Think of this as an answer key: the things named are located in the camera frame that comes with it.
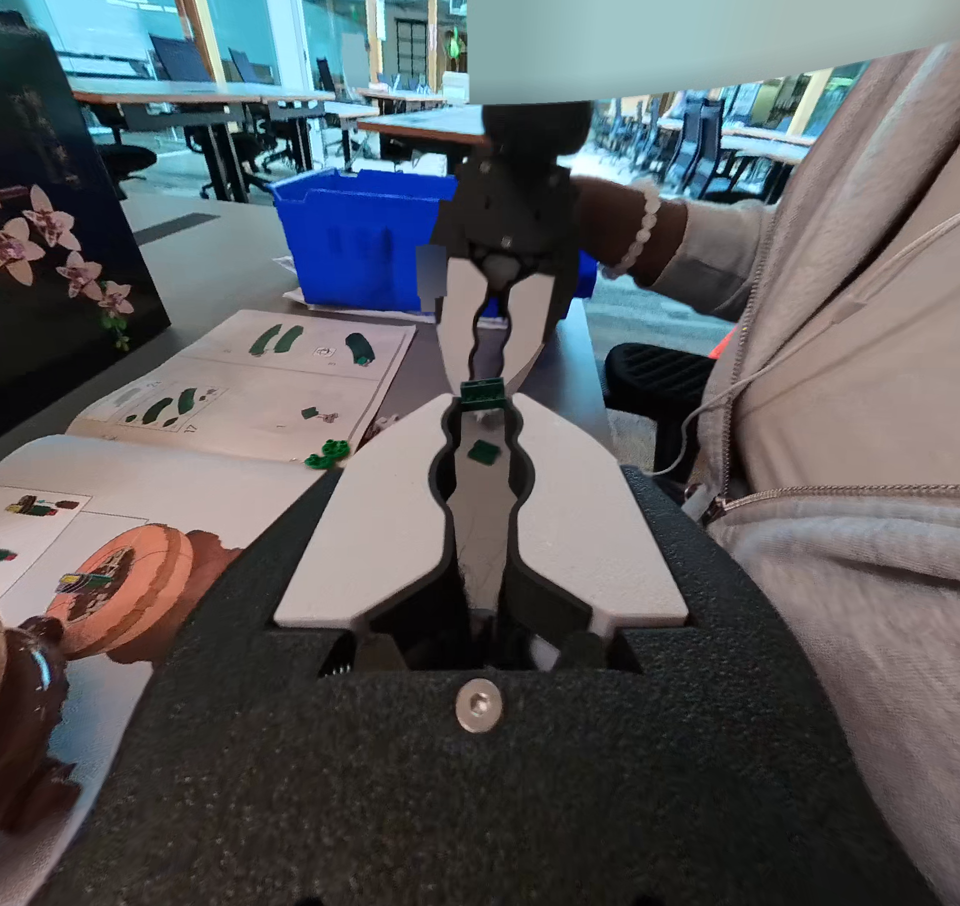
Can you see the black orchid print set box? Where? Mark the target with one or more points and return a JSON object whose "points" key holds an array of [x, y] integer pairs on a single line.
{"points": [[67, 171]]}

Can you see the terracotta brick flower pot model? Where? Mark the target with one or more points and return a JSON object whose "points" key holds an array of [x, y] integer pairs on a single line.
{"points": [[30, 696]]}

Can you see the white paper sheet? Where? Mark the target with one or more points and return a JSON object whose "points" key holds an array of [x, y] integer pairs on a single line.
{"points": [[322, 305]]}

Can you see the wooden-edged background desk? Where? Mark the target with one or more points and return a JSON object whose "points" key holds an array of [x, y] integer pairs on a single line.
{"points": [[172, 89], [420, 123], [765, 143]]}

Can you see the orange traffic cone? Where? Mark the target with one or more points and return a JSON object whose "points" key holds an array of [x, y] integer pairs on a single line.
{"points": [[724, 347]]}

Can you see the green hanging plant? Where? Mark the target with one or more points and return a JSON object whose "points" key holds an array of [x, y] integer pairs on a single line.
{"points": [[455, 48]]}

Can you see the open instruction booklet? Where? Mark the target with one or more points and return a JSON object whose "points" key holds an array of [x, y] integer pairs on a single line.
{"points": [[247, 396]]}

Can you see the dark blue office chair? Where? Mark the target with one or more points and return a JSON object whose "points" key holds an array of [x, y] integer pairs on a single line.
{"points": [[180, 59], [244, 66]]}

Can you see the small dark green slope brick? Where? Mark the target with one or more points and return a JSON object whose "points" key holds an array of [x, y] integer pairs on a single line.
{"points": [[484, 454], [484, 394]]}

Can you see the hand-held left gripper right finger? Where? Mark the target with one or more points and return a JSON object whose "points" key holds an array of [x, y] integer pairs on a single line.
{"points": [[592, 531]]}

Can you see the person's right hand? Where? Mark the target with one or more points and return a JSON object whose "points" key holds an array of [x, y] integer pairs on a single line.
{"points": [[604, 220]]}

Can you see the person's right forearm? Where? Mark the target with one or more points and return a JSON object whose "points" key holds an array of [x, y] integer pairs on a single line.
{"points": [[720, 246]]}

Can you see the black mesh office chair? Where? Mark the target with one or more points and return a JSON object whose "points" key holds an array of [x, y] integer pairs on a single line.
{"points": [[652, 374]]}

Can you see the bright green round brick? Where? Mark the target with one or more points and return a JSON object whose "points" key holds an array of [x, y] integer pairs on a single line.
{"points": [[316, 460], [337, 447]]}

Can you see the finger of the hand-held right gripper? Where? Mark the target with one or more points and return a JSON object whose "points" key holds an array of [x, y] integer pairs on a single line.
{"points": [[534, 321], [457, 306]]}

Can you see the blue plastic bin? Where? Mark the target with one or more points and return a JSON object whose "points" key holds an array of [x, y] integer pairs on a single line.
{"points": [[352, 246]]}

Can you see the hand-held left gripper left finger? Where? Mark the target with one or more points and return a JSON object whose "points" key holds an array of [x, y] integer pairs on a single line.
{"points": [[360, 531]]}

